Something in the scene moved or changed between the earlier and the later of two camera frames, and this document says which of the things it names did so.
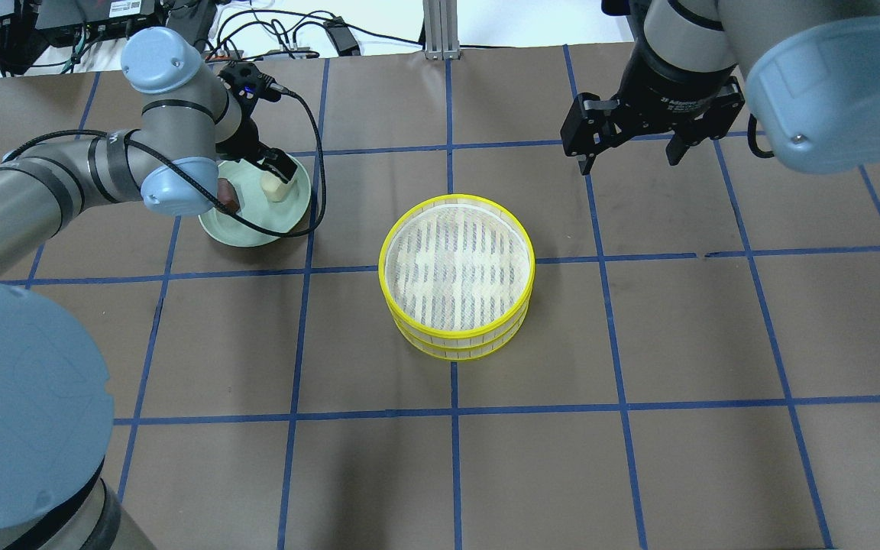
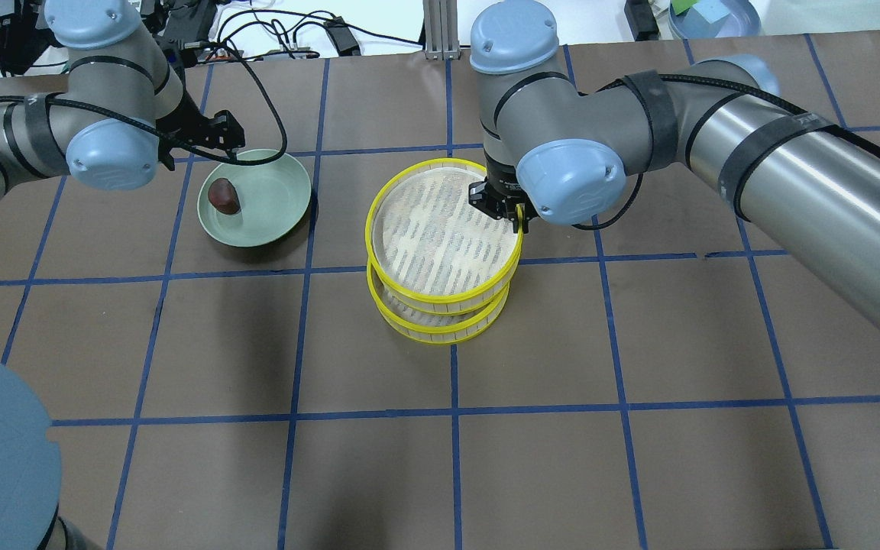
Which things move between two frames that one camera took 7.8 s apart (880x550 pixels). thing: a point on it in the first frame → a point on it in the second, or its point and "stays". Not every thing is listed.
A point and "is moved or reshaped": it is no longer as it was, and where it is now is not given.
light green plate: x=256 y=205 stays
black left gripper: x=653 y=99 → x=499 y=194
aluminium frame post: x=441 y=30 stays
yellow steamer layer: x=457 y=271 is moved or reshaped
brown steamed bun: x=227 y=195 stays
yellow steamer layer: x=453 y=353 → x=439 y=328
